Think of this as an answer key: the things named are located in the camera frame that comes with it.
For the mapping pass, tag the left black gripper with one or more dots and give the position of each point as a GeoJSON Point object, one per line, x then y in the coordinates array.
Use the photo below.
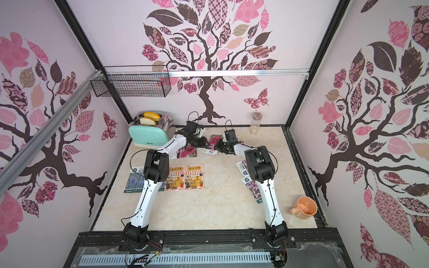
{"type": "Point", "coordinates": [203, 139]}

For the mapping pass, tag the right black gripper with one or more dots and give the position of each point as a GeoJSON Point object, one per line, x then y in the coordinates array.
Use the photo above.
{"type": "Point", "coordinates": [221, 146]}

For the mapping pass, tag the pink flower packet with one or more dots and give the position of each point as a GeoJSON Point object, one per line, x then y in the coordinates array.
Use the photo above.
{"type": "Point", "coordinates": [211, 151]}
{"type": "Point", "coordinates": [187, 151]}

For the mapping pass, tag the purple flower packet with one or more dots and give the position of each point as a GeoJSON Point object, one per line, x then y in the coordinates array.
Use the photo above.
{"type": "Point", "coordinates": [253, 188]}
{"type": "Point", "coordinates": [243, 168]}

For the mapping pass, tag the sunflower shop packet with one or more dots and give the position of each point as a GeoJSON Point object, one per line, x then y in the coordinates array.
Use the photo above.
{"type": "Point", "coordinates": [194, 176]}
{"type": "Point", "coordinates": [176, 178]}

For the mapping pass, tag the lavender packet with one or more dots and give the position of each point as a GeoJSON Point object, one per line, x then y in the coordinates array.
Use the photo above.
{"type": "Point", "coordinates": [162, 187]}
{"type": "Point", "coordinates": [136, 180]}

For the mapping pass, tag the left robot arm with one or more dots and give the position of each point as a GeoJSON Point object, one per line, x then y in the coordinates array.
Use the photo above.
{"type": "Point", "coordinates": [155, 172]}

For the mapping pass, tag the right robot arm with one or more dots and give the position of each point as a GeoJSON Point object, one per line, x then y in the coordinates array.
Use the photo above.
{"type": "Point", "coordinates": [261, 170]}

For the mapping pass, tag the clear glass jar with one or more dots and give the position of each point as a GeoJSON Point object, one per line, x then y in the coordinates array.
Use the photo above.
{"type": "Point", "coordinates": [255, 123]}

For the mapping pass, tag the yellow toast slice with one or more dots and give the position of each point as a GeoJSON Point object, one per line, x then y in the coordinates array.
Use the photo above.
{"type": "Point", "coordinates": [154, 116]}

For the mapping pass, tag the pale toast slice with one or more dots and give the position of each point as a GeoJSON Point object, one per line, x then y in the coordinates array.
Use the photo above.
{"type": "Point", "coordinates": [147, 121]}

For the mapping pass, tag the mint green toaster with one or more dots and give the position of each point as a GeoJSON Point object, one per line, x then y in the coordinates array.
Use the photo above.
{"type": "Point", "coordinates": [152, 136]}

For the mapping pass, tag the orange cup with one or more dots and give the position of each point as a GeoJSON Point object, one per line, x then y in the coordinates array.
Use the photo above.
{"type": "Point", "coordinates": [304, 208]}

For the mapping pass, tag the white vented strip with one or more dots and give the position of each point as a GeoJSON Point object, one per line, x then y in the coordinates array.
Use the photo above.
{"type": "Point", "coordinates": [172, 259]}

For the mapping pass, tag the aluminium rail back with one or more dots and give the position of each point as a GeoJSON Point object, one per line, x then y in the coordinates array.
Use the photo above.
{"type": "Point", "coordinates": [215, 73]}

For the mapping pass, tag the aluminium rail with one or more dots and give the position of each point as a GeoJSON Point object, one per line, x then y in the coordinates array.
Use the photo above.
{"type": "Point", "coordinates": [18, 163]}
{"type": "Point", "coordinates": [215, 73]}

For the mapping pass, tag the black wire basket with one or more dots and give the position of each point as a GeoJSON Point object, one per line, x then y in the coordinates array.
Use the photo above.
{"type": "Point", "coordinates": [133, 81]}

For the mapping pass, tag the black base frame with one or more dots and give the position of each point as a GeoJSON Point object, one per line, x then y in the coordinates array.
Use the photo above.
{"type": "Point", "coordinates": [303, 248]}

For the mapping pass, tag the aluminium rail left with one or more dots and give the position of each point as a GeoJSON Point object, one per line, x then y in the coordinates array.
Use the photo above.
{"type": "Point", "coordinates": [18, 163]}

